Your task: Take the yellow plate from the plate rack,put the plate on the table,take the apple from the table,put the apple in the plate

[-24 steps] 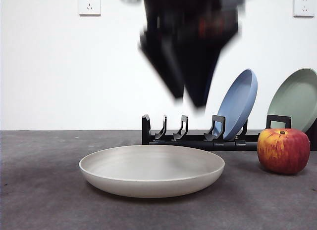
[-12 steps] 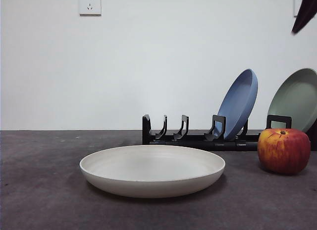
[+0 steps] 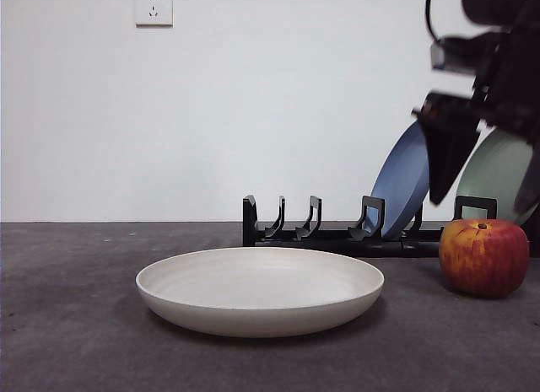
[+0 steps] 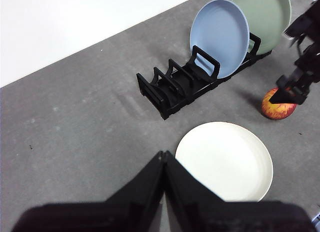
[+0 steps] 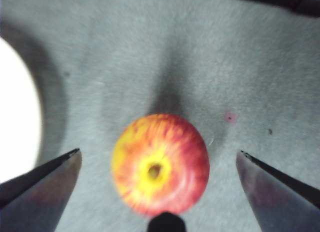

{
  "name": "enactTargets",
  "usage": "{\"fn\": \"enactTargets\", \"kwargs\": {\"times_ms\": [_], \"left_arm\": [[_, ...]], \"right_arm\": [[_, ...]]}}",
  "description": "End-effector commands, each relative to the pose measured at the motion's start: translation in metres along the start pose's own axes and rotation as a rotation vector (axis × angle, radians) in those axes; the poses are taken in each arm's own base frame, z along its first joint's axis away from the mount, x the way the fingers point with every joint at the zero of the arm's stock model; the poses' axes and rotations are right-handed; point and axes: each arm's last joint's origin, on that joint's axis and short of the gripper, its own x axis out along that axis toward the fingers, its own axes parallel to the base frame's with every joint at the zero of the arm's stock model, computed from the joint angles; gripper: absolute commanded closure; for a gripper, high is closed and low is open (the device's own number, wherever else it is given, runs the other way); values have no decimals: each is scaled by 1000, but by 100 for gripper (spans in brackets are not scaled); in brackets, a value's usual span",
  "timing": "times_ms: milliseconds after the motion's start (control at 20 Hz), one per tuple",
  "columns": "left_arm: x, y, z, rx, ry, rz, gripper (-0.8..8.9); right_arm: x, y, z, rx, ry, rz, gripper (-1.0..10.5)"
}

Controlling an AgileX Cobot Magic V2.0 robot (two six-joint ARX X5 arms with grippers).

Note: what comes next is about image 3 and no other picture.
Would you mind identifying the green plate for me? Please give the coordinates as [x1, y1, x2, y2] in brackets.
[456, 128, 535, 237]

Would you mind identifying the red yellow apple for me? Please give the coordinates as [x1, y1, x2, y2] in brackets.
[438, 217, 531, 300]

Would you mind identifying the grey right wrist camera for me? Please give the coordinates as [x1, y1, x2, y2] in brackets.
[429, 35, 480, 75]

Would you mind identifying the blue plate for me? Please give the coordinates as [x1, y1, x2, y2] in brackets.
[370, 121, 431, 239]

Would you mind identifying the white wall socket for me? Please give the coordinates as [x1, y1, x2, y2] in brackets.
[134, 0, 174, 29]

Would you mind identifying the black plate rack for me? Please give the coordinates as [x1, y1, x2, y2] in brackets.
[241, 195, 531, 259]

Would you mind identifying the pale yellow plate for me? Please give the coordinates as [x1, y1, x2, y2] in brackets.
[135, 246, 386, 339]

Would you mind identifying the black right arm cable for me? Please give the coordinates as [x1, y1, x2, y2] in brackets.
[424, 0, 444, 43]

